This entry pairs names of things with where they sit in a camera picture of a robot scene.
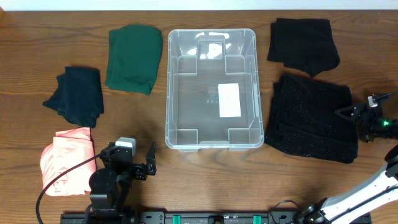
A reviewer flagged black sparkly towel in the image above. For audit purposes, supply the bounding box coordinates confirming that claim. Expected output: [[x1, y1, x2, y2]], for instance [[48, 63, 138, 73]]
[[264, 74, 358, 164]]

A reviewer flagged black cloth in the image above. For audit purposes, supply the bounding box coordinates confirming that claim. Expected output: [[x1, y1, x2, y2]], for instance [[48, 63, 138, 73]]
[[267, 18, 340, 77]]

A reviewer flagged clear plastic storage bin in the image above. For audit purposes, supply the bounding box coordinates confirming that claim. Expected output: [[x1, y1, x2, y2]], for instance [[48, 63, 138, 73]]
[[165, 29, 264, 152]]

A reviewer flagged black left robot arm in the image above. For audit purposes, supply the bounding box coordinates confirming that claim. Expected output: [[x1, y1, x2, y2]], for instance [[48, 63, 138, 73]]
[[83, 142, 157, 223]]

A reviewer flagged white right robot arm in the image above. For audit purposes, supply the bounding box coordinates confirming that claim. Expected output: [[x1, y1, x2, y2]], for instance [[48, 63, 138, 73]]
[[293, 95, 397, 223]]

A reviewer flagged folded pink cloth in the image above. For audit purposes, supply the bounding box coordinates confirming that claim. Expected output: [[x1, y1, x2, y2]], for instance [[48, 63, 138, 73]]
[[40, 128, 96, 197]]

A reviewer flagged folded dark navy cloth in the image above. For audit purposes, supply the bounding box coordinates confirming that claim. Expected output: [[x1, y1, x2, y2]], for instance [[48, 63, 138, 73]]
[[42, 66, 104, 128]]

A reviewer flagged white label in bin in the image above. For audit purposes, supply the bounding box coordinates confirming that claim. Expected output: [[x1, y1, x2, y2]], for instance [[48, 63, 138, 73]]
[[218, 83, 241, 118]]

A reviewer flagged folded green cloth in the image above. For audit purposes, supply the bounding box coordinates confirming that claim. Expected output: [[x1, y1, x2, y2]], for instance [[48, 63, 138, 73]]
[[105, 24, 163, 95]]

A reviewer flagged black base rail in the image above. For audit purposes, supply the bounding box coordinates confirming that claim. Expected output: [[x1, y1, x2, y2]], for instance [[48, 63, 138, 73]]
[[60, 210, 373, 224]]

